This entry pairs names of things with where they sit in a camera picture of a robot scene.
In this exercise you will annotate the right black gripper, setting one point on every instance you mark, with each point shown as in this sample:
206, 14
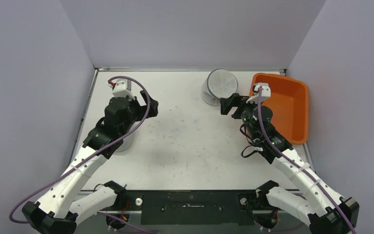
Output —
236, 106

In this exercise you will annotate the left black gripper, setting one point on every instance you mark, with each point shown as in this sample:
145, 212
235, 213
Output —
153, 108

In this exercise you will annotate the blue-trimmed mesh laundry bag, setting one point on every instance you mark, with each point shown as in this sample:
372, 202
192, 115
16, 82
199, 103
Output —
220, 83

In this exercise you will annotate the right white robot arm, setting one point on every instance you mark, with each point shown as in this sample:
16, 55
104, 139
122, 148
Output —
321, 208

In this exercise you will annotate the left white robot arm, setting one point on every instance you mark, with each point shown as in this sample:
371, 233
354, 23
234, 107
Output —
58, 211

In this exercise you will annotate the pink-trimmed mesh laundry bag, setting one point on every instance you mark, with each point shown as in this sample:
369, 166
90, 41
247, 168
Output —
127, 142

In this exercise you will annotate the orange plastic bin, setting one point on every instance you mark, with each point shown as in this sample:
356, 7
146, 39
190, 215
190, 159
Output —
289, 102

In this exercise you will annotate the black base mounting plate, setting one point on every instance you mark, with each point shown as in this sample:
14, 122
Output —
196, 207

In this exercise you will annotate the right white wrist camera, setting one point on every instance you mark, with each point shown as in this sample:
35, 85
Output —
262, 92

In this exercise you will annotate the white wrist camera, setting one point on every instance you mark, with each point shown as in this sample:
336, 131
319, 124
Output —
121, 88
262, 92

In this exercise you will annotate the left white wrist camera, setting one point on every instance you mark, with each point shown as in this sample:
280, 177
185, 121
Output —
121, 88

